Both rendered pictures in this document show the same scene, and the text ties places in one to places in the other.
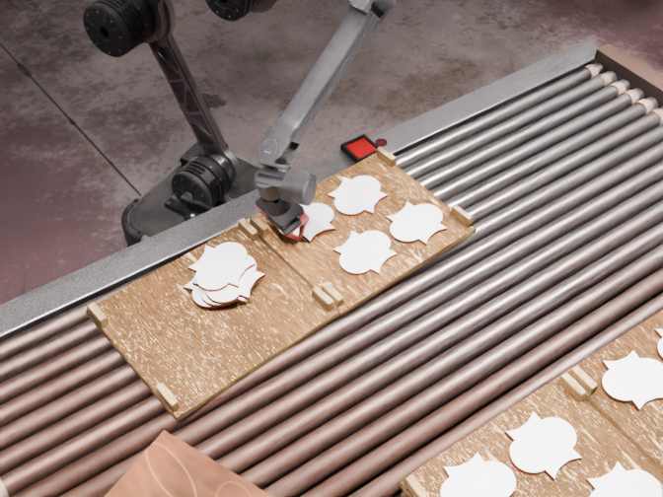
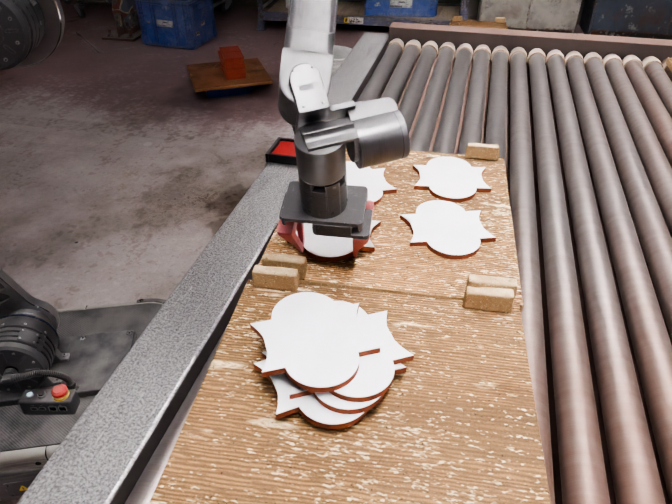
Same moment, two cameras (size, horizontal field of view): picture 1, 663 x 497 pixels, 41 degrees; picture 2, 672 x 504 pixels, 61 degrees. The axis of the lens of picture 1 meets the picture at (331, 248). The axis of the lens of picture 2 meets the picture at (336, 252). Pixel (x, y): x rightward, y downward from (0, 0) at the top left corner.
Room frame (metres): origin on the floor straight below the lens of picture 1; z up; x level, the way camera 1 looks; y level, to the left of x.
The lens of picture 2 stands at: (0.92, 0.51, 1.41)
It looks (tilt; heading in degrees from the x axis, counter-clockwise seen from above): 36 degrees down; 319
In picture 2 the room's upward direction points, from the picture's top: straight up
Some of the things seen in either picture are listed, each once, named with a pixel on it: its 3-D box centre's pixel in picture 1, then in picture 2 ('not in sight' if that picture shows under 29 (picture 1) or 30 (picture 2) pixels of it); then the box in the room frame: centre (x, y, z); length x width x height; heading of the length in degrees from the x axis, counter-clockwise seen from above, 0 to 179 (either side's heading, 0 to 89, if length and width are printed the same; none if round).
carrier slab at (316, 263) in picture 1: (360, 227); (397, 211); (1.45, -0.07, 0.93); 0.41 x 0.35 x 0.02; 129
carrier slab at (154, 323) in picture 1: (212, 313); (361, 427); (1.18, 0.25, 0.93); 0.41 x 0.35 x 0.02; 131
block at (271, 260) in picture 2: (258, 225); (284, 265); (1.42, 0.17, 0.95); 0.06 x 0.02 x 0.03; 39
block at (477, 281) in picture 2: (331, 294); (491, 287); (1.22, 0.00, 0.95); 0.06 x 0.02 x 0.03; 39
